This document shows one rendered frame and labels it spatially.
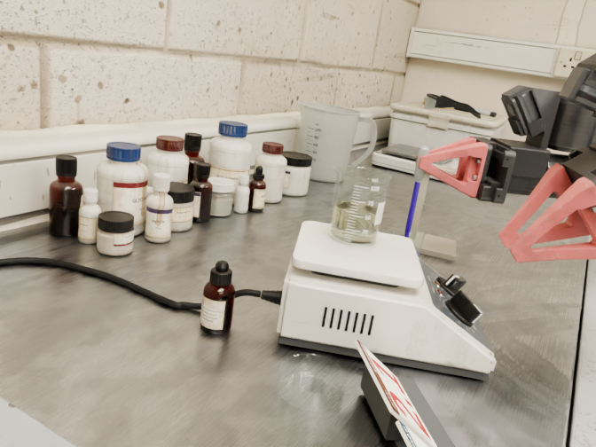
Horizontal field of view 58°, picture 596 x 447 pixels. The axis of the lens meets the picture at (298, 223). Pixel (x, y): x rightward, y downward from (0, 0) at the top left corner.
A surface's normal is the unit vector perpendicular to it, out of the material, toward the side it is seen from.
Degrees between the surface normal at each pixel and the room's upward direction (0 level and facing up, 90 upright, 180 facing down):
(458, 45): 90
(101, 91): 90
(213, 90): 90
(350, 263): 0
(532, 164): 90
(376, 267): 0
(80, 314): 0
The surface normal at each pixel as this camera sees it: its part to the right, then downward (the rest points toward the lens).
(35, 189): 0.86, 0.27
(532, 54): -0.48, 0.21
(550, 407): 0.15, -0.94
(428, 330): -0.10, 0.30
